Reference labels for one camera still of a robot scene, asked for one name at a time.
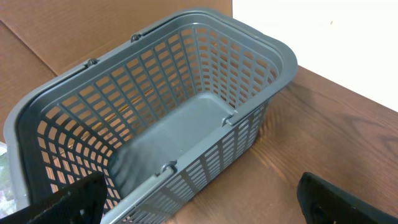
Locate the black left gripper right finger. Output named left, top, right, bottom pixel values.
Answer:
left=297, top=172, right=397, bottom=224

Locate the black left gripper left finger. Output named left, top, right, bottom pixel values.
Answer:
left=1, top=172, right=107, bottom=224

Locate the grey plastic shopping basket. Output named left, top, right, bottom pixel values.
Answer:
left=4, top=9, right=298, bottom=223

